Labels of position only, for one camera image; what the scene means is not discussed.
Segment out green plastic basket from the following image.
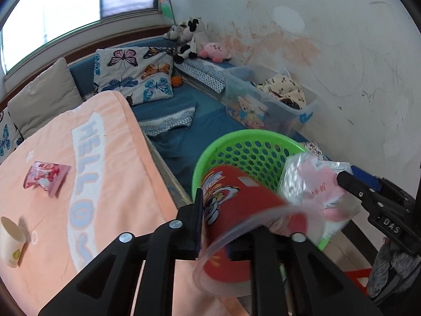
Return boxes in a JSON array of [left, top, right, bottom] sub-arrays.
[[191, 129, 331, 251]]

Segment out clear plastic storage box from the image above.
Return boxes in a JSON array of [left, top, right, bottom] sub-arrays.
[[224, 66, 319, 139]]

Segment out beige cushion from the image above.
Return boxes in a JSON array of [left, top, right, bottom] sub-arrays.
[[7, 57, 84, 139]]

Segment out blue sofa bed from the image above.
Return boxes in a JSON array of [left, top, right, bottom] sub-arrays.
[[67, 38, 316, 198]]

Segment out clear pink plastic bag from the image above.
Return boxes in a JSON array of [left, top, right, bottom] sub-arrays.
[[276, 153, 362, 241]]

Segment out large red printed plastic cup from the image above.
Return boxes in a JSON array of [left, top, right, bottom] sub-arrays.
[[192, 165, 324, 298]]

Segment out cream patterned clothes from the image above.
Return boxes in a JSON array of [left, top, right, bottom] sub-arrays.
[[257, 74, 308, 111]]

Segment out pink plush toy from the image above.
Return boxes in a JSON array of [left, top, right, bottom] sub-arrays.
[[197, 41, 232, 63]]

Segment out grey patterned cloth strip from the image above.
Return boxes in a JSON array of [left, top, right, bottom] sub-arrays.
[[174, 57, 237, 94]]

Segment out grey plush toy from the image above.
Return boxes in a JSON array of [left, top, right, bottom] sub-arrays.
[[163, 23, 188, 42]]

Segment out floral cloth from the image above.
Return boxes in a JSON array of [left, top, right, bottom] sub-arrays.
[[298, 141, 329, 162]]

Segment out butterfly print pillow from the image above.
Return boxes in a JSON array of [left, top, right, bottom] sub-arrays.
[[93, 45, 175, 106], [0, 108, 25, 165]]

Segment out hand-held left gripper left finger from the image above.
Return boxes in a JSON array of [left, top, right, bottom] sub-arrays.
[[38, 187, 206, 316]]

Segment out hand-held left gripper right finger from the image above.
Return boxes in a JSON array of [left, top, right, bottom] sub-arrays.
[[230, 225, 384, 316]]

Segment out grey striped cloth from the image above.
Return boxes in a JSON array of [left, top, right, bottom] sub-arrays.
[[138, 105, 199, 137]]

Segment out pink snack packet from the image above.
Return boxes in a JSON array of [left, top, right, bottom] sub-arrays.
[[23, 161, 72, 199]]

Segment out red plastic object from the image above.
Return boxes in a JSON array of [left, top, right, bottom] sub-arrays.
[[342, 266, 374, 292]]

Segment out white paper cup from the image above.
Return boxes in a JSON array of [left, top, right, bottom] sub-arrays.
[[0, 216, 26, 267]]

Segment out window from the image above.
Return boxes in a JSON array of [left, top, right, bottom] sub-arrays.
[[0, 0, 162, 73]]

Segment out black white cow plush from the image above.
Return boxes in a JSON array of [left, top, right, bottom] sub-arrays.
[[174, 16, 206, 64]]

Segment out peach printed blanket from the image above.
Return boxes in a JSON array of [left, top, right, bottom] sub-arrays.
[[0, 90, 250, 316]]

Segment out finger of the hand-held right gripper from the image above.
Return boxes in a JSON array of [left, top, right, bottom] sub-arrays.
[[351, 165, 384, 193], [335, 170, 387, 218]]

